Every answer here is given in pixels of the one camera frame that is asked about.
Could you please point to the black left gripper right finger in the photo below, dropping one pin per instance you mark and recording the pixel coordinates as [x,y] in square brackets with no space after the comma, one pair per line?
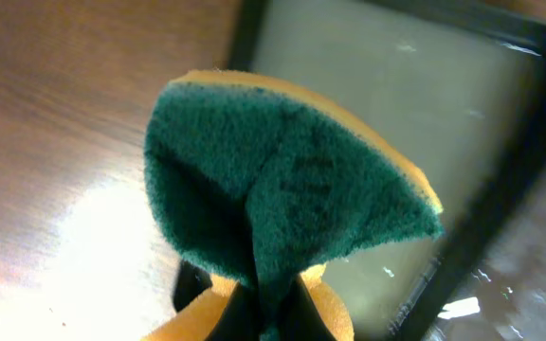
[298,318]

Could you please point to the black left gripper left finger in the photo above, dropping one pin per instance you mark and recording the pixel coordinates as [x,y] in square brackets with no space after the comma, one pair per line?
[210,308]

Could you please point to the green yellow sponge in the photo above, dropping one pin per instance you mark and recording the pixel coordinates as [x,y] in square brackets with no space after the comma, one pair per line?
[258,180]

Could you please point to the brown serving tray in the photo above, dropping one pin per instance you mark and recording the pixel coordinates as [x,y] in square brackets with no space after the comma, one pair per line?
[504,297]

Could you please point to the black water tray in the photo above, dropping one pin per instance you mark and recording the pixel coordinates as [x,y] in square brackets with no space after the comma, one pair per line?
[458,87]

